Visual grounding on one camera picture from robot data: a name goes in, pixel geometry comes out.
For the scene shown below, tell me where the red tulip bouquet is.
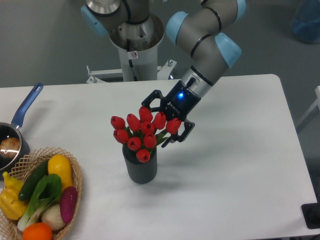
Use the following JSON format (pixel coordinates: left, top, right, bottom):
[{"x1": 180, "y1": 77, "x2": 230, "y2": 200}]
[{"x1": 110, "y1": 106, "x2": 182, "y2": 163}]

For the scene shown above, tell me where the blue translucent container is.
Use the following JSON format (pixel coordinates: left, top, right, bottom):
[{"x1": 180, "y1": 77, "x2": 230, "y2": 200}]
[{"x1": 290, "y1": 0, "x2": 320, "y2": 44}]

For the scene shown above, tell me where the dark grey ribbed vase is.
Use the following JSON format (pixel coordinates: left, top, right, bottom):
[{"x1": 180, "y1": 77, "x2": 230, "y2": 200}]
[{"x1": 122, "y1": 145, "x2": 158, "y2": 184}]

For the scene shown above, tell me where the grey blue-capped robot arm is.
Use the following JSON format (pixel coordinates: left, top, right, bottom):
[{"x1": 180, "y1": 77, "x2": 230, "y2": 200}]
[{"x1": 81, "y1": 0, "x2": 246, "y2": 143}]

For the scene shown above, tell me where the white frame at right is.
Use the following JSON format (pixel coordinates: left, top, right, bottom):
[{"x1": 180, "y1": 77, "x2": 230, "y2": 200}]
[{"x1": 295, "y1": 85, "x2": 320, "y2": 133}]

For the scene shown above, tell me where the yellow bell pepper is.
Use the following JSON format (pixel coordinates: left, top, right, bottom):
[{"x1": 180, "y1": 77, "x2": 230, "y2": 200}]
[{"x1": 0, "y1": 171, "x2": 28, "y2": 221}]

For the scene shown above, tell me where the green cucumber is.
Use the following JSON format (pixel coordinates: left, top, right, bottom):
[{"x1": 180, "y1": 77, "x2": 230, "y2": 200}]
[{"x1": 18, "y1": 159, "x2": 49, "y2": 201}]

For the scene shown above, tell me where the bread roll in pan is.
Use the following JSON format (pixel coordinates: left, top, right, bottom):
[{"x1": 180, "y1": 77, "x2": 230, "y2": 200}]
[{"x1": 0, "y1": 137, "x2": 20, "y2": 160}]

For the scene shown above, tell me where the white garlic bulb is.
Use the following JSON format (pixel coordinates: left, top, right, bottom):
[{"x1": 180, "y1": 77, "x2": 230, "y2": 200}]
[{"x1": 41, "y1": 204, "x2": 66, "y2": 231}]

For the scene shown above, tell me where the purple eggplant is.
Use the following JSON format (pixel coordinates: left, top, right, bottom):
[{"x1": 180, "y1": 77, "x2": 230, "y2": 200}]
[{"x1": 60, "y1": 186, "x2": 78, "y2": 224}]

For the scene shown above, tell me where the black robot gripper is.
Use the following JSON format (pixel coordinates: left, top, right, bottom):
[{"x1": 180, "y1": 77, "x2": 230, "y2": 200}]
[{"x1": 141, "y1": 80, "x2": 201, "y2": 148}]

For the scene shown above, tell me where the black device at table edge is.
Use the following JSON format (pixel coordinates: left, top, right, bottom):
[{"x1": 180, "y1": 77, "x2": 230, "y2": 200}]
[{"x1": 301, "y1": 203, "x2": 320, "y2": 229}]

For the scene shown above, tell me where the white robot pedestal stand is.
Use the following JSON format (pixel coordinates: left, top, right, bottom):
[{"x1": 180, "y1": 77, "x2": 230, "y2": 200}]
[{"x1": 86, "y1": 13, "x2": 177, "y2": 84}]

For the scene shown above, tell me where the green bok choy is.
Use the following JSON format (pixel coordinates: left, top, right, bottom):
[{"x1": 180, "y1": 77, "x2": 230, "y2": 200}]
[{"x1": 17, "y1": 173, "x2": 62, "y2": 232}]

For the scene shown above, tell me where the woven wicker basket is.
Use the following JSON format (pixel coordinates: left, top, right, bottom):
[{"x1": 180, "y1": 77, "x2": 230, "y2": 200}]
[{"x1": 0, "y1": 147, "x2": 82, "y2": 240}]

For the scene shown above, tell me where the orange fruit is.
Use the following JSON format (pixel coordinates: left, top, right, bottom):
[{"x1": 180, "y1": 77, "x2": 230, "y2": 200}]
[{"x1": 22, "y1": 222, "x2": 53, "y2": 240}]

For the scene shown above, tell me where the blue-handled saucepan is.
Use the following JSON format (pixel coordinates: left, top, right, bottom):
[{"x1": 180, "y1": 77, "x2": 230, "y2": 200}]
[{"x1": 0, "y1": 83, "x2": 44, "y2": 172}]

